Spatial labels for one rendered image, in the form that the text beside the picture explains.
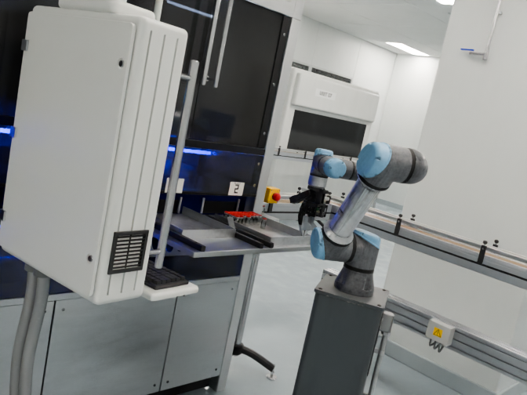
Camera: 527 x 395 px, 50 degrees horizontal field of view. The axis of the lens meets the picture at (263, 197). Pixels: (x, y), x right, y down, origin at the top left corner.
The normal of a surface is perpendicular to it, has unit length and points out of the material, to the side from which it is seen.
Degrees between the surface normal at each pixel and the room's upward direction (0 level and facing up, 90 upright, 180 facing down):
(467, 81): 90
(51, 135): 90
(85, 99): 90
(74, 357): 90
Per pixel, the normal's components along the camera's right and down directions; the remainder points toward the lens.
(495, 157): -0.69, -0.03
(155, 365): 0.69, 0.25
